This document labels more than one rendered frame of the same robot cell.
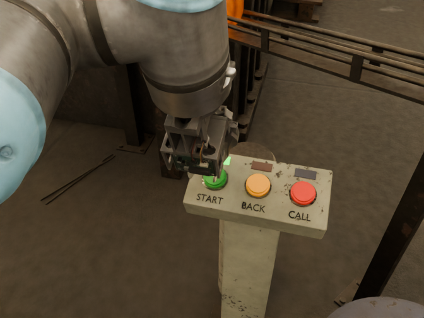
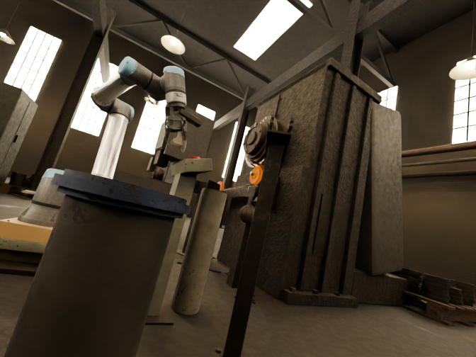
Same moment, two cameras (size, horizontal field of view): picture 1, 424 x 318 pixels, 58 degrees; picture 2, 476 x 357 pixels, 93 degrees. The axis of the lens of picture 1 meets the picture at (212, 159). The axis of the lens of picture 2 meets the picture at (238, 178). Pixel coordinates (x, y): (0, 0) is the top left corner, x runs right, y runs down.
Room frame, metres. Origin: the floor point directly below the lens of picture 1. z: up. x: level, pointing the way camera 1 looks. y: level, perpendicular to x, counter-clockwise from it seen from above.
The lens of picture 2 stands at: (0.01, -0.93, 0.41)
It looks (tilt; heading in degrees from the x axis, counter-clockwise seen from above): 10 degrees up; 49
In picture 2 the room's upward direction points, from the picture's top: 14 degrees clockwise
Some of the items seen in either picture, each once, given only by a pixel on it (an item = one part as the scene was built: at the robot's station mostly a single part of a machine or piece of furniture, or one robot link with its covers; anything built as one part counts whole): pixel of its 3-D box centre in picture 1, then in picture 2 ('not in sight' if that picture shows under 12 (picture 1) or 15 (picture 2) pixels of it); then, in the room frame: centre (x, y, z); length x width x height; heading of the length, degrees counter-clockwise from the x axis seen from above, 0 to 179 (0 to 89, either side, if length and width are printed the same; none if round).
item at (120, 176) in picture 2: not in sight; (134, 197); (1.35, 3.23, 0.39); 1.03 x 0.83 x 0.79; 170
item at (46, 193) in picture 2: not in sight; (60, 187); (0.12, 0.52, 0.37); 0.17 x 0.15 x 0.18; 4
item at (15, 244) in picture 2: not in sight; (36, 239); (0.10, 0.52, 0.10); 0.32 x 0.32 x 0.04; 74
